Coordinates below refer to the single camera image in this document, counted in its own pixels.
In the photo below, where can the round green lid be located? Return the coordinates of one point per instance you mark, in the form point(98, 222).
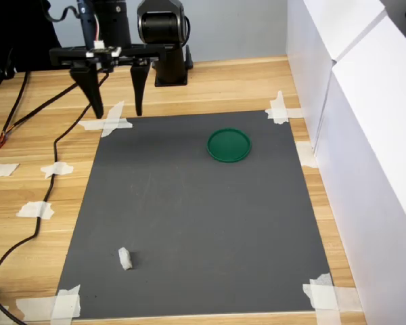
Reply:
point(229, 145)

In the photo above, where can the white tape strip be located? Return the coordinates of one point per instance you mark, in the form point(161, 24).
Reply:
point(32, 210)
point(34, 306)
point(306, 154)
point(345, 298)
point(278, 105)
point(294, 113)
point(115, 113)
point(62, 168)
point(325, 315)
point(88, 124)
point(4, 169)
point(67, 301)

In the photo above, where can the person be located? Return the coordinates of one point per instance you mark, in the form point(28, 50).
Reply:
point(30, 27)

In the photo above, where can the dark grey mat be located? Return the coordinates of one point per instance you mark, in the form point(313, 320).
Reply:
point(189, 220)

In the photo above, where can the white gripper camera box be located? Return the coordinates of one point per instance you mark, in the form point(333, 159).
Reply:
point(103, 54)

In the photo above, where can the white cardboard partition box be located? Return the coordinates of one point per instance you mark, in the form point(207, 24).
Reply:
point(375, 169)
point(308, 67)

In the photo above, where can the small white plastic terminal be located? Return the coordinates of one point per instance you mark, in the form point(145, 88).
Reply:
point(125, 259)

